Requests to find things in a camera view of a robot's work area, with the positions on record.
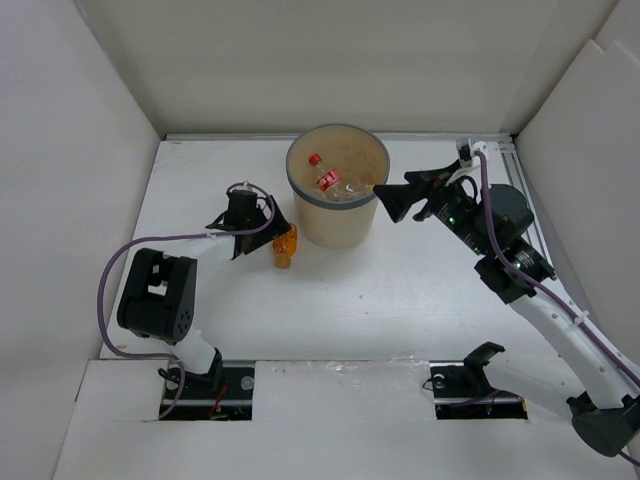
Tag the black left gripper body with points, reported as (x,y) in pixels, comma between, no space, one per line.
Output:
(257,221)

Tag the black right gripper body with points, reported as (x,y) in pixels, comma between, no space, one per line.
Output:
(454,209)

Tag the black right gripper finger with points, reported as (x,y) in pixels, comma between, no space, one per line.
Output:
(432,176)
(399,199)

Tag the small red cap bottle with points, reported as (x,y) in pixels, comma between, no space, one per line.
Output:
(328,177)

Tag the yellow cap orange label bottle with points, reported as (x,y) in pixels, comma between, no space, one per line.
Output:
(358,189)

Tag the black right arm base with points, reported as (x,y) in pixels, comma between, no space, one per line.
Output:
(461,391)

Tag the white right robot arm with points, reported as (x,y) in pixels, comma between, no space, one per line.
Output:
(600,396)

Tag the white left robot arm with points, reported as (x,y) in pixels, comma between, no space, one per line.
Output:
(159,297)

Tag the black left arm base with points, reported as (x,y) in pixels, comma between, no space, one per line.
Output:
(231,401)

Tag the beige bin with grey rim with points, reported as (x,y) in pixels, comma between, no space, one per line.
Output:
(334,219)

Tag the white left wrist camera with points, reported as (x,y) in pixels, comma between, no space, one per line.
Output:
(243,187)

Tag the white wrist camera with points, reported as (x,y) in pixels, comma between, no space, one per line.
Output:
(243,187)
(469,158)

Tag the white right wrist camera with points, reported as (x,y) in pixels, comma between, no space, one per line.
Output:
(469,158)

